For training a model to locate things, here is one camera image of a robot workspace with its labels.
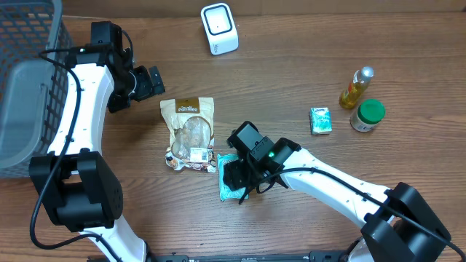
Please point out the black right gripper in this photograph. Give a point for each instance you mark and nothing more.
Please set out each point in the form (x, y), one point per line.
(234, 175)

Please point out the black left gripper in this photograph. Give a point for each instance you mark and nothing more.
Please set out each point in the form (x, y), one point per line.
(148, 89)

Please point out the teal white snack packet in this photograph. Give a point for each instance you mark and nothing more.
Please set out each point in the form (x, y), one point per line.
(225, 192)

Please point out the brown snack packet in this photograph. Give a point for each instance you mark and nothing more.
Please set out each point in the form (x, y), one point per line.
(190, 122)

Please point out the teal tissue pack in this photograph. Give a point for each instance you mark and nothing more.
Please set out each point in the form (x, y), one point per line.
(320, 119)

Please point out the green lid white jar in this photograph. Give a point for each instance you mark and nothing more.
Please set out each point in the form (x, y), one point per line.
(369, 114)

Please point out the silver round ball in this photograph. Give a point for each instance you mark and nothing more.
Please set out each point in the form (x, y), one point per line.
(358, 85)

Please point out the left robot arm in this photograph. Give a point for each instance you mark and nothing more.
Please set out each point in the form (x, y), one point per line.
(75, 185)

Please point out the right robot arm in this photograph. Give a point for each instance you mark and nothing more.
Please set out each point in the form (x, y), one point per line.
(396, 224)

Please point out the white barcode scanner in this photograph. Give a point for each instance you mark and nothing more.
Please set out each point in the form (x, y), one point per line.
(220, 28)

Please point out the grey plastic mesh basket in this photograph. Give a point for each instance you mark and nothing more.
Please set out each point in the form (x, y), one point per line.
(33, 90)

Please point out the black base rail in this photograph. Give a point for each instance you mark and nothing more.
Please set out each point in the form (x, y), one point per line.
(313, 256)

